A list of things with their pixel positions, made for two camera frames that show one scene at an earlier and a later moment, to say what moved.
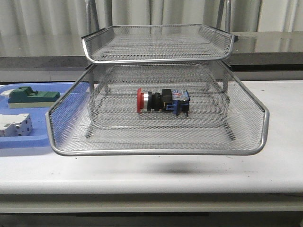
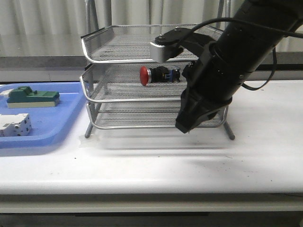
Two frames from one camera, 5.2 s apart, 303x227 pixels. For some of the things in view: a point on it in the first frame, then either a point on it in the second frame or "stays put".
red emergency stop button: x=177 y=100 -> x=160 y=74
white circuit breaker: x=15 y=125 stays put
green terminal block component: x=25 y=97 stays put
